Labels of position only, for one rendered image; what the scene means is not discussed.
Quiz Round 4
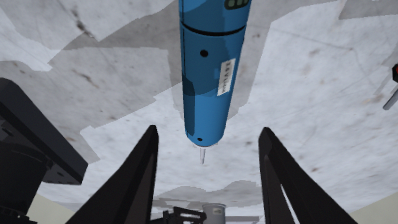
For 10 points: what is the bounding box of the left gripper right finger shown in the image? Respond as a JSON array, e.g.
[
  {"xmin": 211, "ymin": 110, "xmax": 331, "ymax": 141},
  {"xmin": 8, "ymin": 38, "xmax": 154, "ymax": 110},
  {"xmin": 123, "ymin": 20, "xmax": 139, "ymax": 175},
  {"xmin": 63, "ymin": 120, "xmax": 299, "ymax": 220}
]
[{"xmin": 258, "ymin": 127, "xmax": 358, "ymax": 224}]

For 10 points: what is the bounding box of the dark blue electric screwdriver barrel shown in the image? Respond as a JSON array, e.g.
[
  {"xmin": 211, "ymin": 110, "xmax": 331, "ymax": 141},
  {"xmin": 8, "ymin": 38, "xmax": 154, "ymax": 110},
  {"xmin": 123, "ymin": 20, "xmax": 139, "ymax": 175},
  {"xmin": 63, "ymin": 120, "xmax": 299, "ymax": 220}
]
[{"xmin": 179, "ymin": 0, "xmax": 252, "ymax": 164}]

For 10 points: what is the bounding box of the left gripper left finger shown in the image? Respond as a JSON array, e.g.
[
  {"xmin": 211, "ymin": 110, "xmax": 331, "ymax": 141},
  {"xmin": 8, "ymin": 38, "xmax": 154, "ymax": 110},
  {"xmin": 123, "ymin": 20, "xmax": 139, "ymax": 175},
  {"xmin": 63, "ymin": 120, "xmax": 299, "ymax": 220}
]
[{"xmin": 65, "ymin": 125, "xmax": 159, "ymax": 224}]

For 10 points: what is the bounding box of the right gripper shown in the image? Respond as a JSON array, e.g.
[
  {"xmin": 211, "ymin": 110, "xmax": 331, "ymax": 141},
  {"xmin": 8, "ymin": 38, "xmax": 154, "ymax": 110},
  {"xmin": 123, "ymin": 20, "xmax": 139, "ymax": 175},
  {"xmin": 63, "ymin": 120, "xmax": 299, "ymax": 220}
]
[{"xmin": 150, "ymin": 206, "xmax": 207, "ymax": 224}]

